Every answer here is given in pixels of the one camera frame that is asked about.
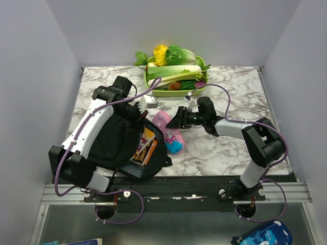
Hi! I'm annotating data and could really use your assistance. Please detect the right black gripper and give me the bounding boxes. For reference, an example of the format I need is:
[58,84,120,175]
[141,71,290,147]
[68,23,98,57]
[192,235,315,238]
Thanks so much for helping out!
[165,106,206,130]

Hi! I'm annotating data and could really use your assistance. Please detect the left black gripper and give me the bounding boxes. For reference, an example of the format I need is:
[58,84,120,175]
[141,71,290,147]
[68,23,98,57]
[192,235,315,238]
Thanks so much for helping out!
[115,102,149,133]

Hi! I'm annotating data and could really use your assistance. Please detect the pink pencil case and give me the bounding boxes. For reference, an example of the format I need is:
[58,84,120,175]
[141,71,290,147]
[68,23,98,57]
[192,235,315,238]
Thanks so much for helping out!
[152,111,184,155]

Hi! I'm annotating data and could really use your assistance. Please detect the black student backpack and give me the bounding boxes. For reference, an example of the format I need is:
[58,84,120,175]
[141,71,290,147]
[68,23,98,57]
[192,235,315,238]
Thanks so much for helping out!
[87,115,172,180]

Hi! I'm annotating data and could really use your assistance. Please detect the blue Treehouse book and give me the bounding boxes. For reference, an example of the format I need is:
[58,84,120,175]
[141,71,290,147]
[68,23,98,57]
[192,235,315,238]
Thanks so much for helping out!
[129,143,151,166]

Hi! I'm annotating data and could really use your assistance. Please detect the Roald Dahl Charlie book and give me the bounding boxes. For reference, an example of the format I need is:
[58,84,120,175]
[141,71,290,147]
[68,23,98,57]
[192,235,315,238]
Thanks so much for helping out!
[136,127,155,153]

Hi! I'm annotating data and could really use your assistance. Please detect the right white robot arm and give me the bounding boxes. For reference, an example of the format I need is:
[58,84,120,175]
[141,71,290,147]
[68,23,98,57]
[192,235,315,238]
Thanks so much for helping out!
[166,96,288,200]

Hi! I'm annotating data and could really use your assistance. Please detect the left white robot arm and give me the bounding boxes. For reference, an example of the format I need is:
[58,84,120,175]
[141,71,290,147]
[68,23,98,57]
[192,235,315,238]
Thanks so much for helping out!
[49,76,147,202]

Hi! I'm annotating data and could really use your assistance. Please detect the green vegetable tray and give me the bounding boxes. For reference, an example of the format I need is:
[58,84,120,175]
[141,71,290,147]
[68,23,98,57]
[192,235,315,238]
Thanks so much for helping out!
[144,56,210,97]

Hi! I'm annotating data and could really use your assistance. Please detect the green celery stalks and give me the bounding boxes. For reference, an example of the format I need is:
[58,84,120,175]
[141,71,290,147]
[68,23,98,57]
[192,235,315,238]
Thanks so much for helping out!
[147,71,207,88]

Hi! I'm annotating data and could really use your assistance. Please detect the long white green cabbage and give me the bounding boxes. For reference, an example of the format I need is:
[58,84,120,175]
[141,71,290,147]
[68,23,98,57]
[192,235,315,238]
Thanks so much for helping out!
[146,65,202,81]

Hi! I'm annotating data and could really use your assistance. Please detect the green leaf sprig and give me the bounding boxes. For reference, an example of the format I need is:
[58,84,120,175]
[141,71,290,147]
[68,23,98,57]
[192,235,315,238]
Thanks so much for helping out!
[134,52,148,66]

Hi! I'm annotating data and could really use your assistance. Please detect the green lettuce head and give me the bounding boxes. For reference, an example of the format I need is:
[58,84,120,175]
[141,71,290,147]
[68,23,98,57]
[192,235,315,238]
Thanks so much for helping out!
[165,45,196,65]

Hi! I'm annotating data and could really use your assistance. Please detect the yellow flower vegetable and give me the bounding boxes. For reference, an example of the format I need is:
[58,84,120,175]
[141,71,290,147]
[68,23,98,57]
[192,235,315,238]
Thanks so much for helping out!
[153,45,168,66]

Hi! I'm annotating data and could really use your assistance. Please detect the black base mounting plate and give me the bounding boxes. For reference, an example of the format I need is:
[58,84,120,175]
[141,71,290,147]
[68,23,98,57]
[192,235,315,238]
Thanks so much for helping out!
[84,176,265,213]

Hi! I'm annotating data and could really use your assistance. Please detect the blue pencil case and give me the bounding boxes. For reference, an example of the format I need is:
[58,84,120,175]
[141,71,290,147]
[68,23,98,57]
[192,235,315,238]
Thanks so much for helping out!
[230,220,293,245]

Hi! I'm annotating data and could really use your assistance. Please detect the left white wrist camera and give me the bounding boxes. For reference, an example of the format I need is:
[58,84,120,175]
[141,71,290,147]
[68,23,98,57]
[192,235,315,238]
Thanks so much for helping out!
[138,95,158,114]

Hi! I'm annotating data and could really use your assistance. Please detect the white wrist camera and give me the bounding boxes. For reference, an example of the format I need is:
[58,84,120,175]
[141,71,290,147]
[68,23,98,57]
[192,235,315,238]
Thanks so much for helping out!
[184,92,196,111]
[138,95,158,114]

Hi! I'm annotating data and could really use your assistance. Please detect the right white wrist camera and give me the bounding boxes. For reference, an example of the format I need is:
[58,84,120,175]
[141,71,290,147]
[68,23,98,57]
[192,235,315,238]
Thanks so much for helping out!
[184,92,196,111]

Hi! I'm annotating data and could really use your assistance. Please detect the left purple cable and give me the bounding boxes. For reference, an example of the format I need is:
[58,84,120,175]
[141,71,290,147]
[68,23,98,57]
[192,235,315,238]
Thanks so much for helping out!
[54,76,163,225]

